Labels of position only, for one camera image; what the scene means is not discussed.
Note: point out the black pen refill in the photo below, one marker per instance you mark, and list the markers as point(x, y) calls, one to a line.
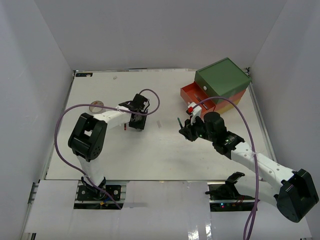
point(198, 98)

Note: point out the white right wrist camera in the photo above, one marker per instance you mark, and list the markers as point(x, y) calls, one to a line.
point(193, 111)

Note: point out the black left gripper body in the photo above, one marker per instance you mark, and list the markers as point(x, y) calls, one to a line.
point(140, 124)

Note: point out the large clear tape roll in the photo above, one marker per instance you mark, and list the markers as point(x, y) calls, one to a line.
point(97, 107)

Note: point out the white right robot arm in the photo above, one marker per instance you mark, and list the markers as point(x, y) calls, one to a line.
point(292, 192)

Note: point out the green drawer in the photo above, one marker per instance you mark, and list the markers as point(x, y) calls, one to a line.
point(206, 82)

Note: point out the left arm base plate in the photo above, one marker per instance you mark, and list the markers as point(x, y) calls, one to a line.
point(86, 199)

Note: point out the green pen refill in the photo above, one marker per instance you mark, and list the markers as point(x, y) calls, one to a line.
point(180, 123)

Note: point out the green drawer cabinet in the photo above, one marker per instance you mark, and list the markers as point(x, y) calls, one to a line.
point(229, 80)

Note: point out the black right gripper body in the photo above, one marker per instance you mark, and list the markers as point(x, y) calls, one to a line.
point(197, 130)

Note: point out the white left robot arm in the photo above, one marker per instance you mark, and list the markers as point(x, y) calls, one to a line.
point(87, 138)

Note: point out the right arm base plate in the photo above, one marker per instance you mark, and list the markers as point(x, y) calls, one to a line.
point(223, 198)

